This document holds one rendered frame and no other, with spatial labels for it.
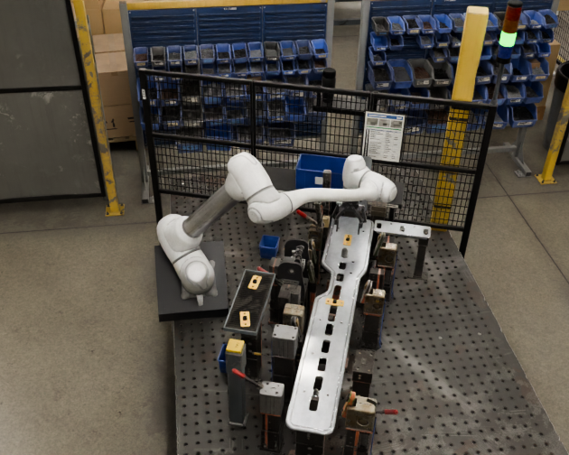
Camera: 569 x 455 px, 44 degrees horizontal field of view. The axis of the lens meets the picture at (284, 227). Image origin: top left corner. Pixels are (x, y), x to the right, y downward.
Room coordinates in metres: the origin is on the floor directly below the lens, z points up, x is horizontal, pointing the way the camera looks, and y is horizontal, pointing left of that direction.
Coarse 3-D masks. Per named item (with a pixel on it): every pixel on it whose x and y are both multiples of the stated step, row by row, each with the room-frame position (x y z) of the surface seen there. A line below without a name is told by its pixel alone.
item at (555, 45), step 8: (560, 0) 5.92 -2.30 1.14; (568, 0) 5.94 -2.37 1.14; (560, 8) 5.93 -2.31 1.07; (568, 8) 5.94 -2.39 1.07; (552, 48) 5.93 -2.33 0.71; (552, 56) 5.93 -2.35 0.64; (552, 64) 5.93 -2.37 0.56; (552, 72) 5.94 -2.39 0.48; (544, 88) 5.94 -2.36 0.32; (544, 96) 5.94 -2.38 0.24; (536, 104) 5.93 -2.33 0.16; (544, 104) 5.95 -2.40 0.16; (544, 112) 5.93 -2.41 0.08
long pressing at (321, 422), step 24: (336, 240) 2.79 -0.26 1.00; (360, 240) 2.79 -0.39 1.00; (336, 264) 2.61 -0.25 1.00; (360, 264) 2.61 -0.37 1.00; (312, 312) 2.27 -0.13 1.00; (336, 312) 2.27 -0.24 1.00; (312, 336) 2.13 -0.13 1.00; (336, 336) 2.13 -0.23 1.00; (312, 360) 1.99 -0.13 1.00; (336, 360) 1.99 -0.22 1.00; (312, 384) 1.86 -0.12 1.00; (336, 384) 1.87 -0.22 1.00; (288, 408) 1.74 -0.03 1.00; (336, 408) 1.75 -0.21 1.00; (312, 432) 1.64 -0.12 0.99
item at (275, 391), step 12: (264, 384) 1.81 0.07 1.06; (276, 384) 1.81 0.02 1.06; (264, 396) 1.76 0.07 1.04; (276, 396) 1.75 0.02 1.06; (264, 408) 1.76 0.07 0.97; (276, 408) 1.75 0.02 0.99; (264, 420) 1.77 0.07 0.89; (276, 420) 1.76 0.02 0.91; (264, 432) 1.76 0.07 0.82; (276, 432) 1.76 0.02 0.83; (264, 444) 1.76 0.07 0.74; (276, 444) 1.75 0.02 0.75
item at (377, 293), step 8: (368, 296) 2.34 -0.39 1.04; (376, 296) 2.34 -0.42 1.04; (384, 296) 2.34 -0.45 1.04; (368, 304) 2.34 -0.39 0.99; (376, 304) 2.34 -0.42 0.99; (384, 304) 2.34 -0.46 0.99; (368, 312) 2.34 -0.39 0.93; (376, 312) 2.34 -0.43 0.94; (368, 320) 2.35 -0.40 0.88; (376, 320) 2.34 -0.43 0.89; (368, 328) 2.34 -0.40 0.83; (376, 328) 2.34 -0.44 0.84; (368, 336) 2.34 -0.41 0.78; (376, 336) 2.33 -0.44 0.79; (360, 344) 2.35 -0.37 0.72; (368, 344) 2.34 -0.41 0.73; (376, 344) 2.33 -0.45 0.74
